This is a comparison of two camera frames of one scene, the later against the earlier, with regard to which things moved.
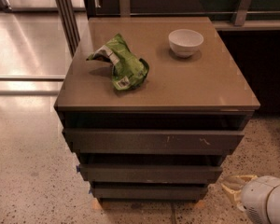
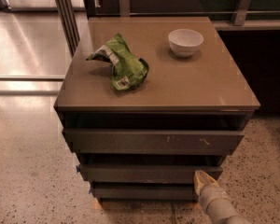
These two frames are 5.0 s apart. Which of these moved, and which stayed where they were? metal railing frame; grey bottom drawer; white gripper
Moved: white gripper
Stayed: metal railing frame; grey bottom drawer
